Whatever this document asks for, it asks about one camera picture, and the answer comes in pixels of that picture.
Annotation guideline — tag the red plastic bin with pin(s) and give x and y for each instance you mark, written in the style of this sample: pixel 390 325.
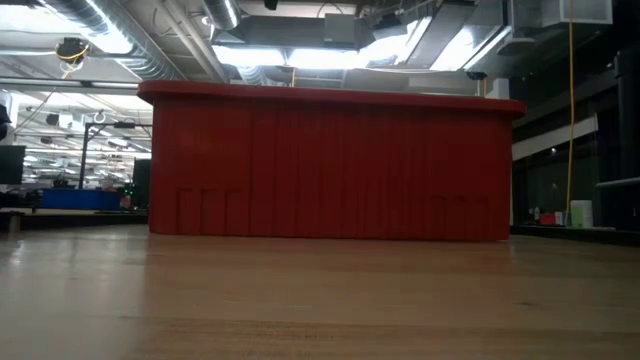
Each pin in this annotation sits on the red plastic bin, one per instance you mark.
pixel 350 165

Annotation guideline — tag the blue storage bin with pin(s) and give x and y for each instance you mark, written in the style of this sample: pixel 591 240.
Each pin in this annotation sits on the blue storage bin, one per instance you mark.
pixel 75 199

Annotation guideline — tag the black cabinet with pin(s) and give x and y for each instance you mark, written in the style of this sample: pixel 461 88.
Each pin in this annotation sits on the black cabinet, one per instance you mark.
pixel 141 182

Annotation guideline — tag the small red box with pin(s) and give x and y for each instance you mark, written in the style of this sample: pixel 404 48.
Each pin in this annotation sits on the small red box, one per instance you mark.
pixel 547 219

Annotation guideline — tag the white green container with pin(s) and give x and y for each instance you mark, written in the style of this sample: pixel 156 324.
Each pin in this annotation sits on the white green container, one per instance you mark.
pixel 581 215

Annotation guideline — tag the grey metal bar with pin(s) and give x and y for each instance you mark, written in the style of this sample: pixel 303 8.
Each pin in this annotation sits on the grey metal bar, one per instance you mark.
pixel 620 183

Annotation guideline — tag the white ceiling air unit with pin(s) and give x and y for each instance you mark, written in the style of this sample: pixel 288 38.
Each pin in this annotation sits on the white ceiling air unit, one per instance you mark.
pixel 575 12

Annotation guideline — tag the black computer monitor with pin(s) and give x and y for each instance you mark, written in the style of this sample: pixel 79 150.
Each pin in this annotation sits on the black computer monitor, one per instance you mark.
pixel 12 165

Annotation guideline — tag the black stand pole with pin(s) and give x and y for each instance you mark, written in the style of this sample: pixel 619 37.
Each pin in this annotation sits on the black stand pole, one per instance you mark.
pixel 627 115

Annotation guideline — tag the grey rectangular air duct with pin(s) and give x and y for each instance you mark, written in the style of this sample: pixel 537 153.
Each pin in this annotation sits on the grey rectangular air duct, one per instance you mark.
pixel 280 32

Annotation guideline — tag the ceiling security camera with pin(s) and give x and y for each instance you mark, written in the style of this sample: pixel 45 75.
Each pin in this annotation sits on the ceiling security camera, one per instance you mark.
pixel 476 75

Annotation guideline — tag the silver spiral air duct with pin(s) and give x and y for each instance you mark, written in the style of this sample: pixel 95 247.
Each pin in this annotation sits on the silver spiral air duct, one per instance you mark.
pixel 135 50
pixel 222 12

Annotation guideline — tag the black metal stand frame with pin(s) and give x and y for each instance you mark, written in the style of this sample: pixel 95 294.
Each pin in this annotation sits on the black metal stand frame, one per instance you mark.
pixel 84 160

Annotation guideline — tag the black aluminium frame rail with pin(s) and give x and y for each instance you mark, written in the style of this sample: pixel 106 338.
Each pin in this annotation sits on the black aluminium frame rail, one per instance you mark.
pixel 85 222
pixel 575 235

